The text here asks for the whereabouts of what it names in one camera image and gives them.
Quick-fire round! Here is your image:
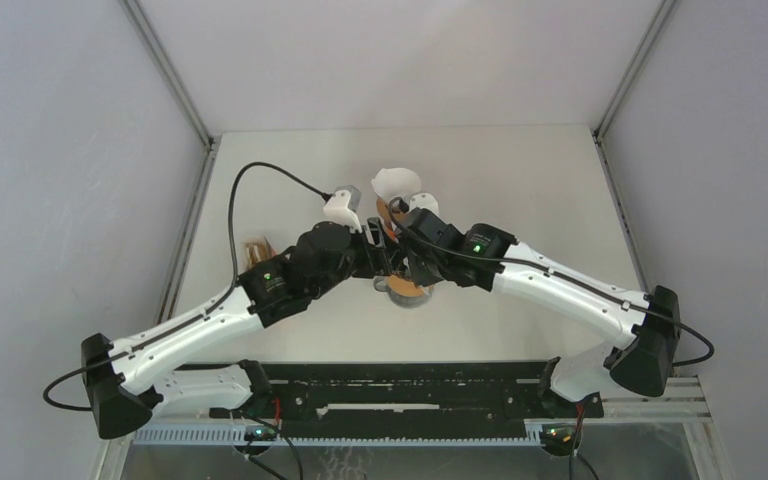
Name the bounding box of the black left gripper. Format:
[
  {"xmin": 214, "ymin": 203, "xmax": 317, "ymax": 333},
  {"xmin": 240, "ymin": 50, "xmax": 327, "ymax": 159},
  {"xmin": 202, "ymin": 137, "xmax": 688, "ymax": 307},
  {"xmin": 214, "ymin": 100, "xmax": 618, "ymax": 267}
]
[{"xmin": 309, "ymin": 218, "xmax": 407, "ymax": 301}]

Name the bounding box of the white paper coffee filter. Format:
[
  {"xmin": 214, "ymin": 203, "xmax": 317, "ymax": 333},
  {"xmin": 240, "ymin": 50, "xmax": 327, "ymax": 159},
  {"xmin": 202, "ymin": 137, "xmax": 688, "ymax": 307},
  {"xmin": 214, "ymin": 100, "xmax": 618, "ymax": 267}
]
[{"xmin": 371, "ymin": 168, "xmax": 422, "ymax": 202}]

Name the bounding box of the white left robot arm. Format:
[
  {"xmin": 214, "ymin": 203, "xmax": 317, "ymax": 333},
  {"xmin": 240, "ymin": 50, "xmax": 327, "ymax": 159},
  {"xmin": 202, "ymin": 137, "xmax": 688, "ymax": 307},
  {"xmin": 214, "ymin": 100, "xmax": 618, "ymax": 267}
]
[{"xmin": 80, "ymin": 219, "xmax": 399, "ymax": 439}]

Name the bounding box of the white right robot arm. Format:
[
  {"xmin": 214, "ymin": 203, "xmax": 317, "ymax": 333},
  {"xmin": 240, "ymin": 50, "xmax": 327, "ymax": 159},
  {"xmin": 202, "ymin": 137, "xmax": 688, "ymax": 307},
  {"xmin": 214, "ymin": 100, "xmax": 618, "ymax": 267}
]
[{"xmin": 397, "ymin": 208, "xmax": 680, "ymax": 416}]

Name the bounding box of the orange coffee filter box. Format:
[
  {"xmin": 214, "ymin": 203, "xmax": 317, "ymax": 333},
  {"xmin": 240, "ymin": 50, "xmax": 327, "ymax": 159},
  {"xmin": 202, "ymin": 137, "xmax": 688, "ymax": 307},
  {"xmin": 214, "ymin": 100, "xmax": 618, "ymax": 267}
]
[{"xmin": 242, "ymin": 236, "xmax": 277, "ymax": 270}]

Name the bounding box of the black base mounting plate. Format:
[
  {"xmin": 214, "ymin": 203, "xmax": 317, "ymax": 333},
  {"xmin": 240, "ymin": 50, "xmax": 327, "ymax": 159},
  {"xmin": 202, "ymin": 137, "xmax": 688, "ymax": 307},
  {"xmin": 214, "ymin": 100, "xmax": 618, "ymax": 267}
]
[{"xmin": 178, "ymin": 360, "xmax": 605, "ymax": 442}]

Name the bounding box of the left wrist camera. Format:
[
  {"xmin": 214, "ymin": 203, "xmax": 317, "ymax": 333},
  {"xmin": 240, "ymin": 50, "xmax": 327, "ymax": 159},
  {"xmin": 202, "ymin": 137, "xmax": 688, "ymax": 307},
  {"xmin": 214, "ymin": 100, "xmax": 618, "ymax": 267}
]
[{"xmin": 323, "ymin": 185, "xmax": 363, "ymax": 233}]

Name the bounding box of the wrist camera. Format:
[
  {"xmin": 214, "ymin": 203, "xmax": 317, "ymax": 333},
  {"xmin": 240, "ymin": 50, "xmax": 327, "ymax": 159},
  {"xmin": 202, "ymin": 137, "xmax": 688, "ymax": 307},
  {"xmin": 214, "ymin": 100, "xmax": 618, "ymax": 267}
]
[
  {"xmin": 323, "ymin": 185, "xmax": 363, "ymax": 233},
  {"xmin": 388, "ymin": 192, "xmax": 440, "ymax": 221}
]

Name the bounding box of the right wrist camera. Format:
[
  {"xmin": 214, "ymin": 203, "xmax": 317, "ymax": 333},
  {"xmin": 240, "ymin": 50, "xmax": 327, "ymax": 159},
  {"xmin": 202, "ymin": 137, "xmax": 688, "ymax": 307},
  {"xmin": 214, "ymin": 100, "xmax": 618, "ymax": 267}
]
[{"xmin": 388, "ymin": 192, "xmax": 440, "ymax": 221}]

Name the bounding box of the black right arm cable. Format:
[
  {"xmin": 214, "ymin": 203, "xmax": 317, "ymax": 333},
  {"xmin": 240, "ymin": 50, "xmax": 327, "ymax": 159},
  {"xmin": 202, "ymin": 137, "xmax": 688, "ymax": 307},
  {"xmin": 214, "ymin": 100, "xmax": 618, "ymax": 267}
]
[{"xmin": 389, "ymin": 198, "xmax": 717, "ymax": 480}]

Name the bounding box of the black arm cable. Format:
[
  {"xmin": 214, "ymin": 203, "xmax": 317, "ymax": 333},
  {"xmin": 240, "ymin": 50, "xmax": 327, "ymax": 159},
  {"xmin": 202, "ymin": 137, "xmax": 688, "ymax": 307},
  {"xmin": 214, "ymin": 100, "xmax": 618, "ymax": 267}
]
[
  {"xmin": 42, "ymin": 161, "xmax": 332, "ymax": 413},
  {"xmin": 389, "ymin": 198, "xmax": 717, "ymax": 480}
]

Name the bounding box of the aluminium frame rail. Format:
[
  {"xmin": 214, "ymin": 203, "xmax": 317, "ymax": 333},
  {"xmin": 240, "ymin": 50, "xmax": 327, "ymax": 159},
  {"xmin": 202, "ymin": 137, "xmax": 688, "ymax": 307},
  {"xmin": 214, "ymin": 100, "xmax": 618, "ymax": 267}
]
[{"xmin": 118, "ymin": 0, "xmax": 214, "ymax": 150}]

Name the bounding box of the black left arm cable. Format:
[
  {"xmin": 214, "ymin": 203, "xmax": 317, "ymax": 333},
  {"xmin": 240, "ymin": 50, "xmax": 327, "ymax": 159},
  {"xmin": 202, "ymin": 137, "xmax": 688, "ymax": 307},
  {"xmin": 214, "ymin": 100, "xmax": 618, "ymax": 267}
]
[{"xmin": 42, "ymin": 161, "xmax": 332, "ymax": 413}]

